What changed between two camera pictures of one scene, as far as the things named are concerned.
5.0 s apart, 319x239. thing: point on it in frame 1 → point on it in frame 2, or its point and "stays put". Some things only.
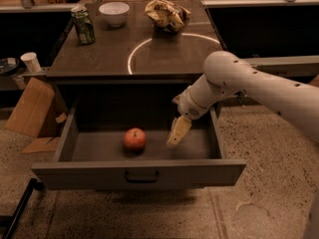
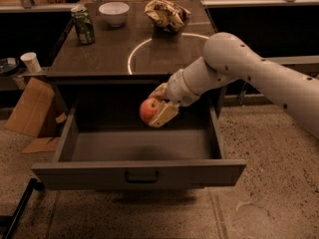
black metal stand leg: [33, 185] stays put
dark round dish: [8, 66] stays put
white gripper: [188, 106] → [178, 88]
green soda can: [85, 25] stays put
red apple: [135, 139] → [148, 109]
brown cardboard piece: [31, 113] stays put
